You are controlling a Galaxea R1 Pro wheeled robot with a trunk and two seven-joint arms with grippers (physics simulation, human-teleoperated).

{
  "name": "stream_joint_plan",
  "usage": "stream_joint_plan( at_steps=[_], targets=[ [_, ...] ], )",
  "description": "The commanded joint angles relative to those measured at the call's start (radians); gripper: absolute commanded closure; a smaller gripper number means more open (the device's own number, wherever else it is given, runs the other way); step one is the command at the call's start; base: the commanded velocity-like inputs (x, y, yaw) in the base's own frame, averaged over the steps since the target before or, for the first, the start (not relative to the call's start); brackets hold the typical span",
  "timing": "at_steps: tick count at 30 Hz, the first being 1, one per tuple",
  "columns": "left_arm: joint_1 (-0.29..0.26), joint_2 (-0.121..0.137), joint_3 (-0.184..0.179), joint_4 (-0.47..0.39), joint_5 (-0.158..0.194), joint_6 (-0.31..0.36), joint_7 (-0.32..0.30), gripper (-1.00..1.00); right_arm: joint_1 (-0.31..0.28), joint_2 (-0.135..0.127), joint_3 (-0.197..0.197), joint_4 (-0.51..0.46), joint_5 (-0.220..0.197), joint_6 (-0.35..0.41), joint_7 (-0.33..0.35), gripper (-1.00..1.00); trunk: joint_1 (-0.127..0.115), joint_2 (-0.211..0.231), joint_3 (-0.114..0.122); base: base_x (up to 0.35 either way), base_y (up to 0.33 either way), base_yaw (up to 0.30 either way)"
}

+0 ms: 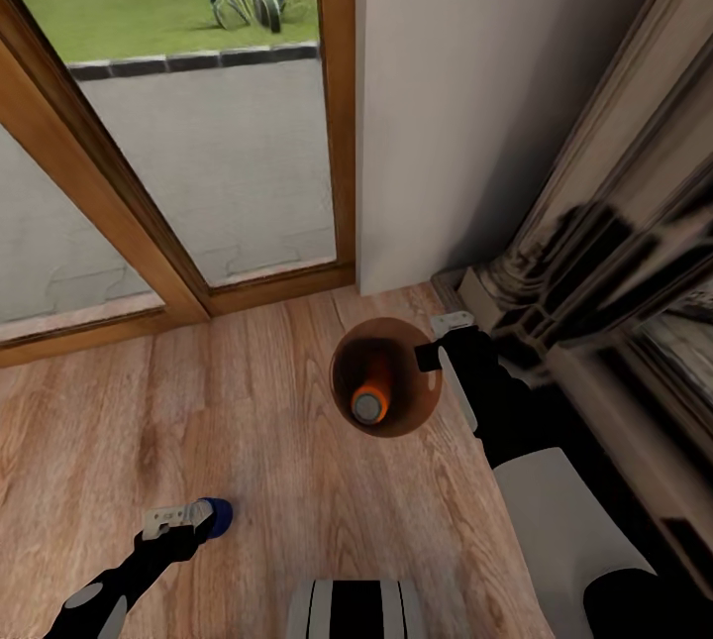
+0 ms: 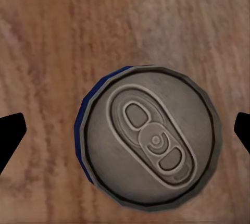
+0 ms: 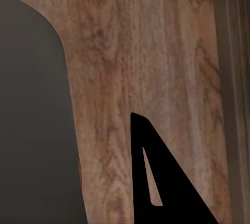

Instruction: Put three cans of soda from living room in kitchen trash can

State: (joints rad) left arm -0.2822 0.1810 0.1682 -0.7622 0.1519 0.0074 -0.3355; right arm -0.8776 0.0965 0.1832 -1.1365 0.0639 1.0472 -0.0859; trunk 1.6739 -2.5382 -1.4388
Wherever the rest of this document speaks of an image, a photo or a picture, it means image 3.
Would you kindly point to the trash can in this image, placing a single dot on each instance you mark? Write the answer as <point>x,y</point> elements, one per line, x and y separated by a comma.
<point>40,172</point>

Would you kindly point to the wood fireplace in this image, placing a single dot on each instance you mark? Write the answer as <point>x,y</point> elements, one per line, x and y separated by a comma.
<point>232,20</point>

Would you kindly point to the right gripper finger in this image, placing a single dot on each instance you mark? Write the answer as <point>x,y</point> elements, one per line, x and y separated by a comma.
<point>181,204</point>

